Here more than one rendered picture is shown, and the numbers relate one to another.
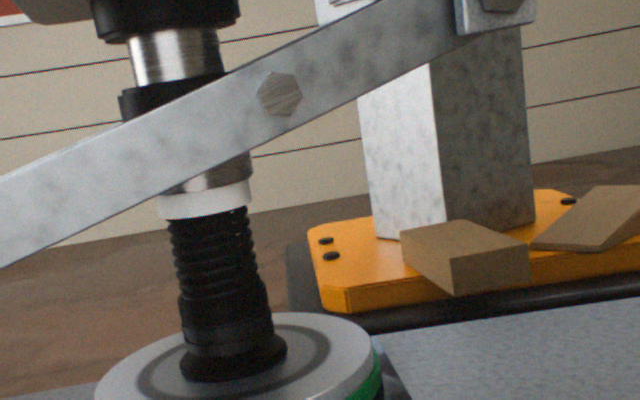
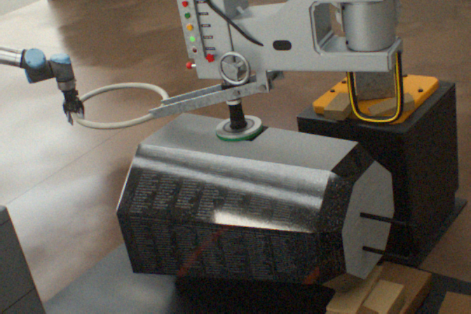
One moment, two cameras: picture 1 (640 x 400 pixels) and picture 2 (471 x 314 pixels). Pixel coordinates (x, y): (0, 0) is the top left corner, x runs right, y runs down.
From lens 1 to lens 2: 274 cm
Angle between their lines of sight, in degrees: 41
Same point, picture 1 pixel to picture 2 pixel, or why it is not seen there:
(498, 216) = (378, 93)
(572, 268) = not seen: hidden behind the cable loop
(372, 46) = (249, 89)
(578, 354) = (281, 140)
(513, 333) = (283, 134)
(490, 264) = (333, 113)
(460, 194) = (362, 85)
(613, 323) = (296, 137)
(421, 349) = (268, 132)
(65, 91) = not seen: outside the picture
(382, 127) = not seen: hidden behind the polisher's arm
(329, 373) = (243, 132)
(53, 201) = (208, 100)
